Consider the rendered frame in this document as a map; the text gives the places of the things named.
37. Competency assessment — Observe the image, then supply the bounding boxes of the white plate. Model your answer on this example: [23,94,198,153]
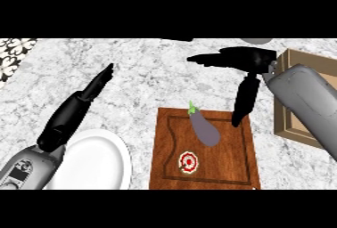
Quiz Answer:
[42,128,133,191]

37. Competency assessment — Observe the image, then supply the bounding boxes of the open cardboard box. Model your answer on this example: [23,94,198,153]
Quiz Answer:
[271,48,337,150]

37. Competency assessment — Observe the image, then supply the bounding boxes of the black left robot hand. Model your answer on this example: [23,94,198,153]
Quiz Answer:
[35,62,115,154]

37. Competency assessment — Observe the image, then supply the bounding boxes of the brown wooden cutting board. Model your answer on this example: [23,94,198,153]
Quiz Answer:
[147,107,261,191]

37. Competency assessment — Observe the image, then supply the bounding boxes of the grey round object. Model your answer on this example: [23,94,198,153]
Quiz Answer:
[239,37,273,45]

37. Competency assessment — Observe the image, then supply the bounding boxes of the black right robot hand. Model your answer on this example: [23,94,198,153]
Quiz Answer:
[186,46,279,128]

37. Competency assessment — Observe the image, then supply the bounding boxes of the purple eggplant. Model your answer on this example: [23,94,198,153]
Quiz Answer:
[186,100,221,148]

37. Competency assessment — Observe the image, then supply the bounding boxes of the black object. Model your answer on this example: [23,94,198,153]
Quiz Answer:
[159,37,195,43]

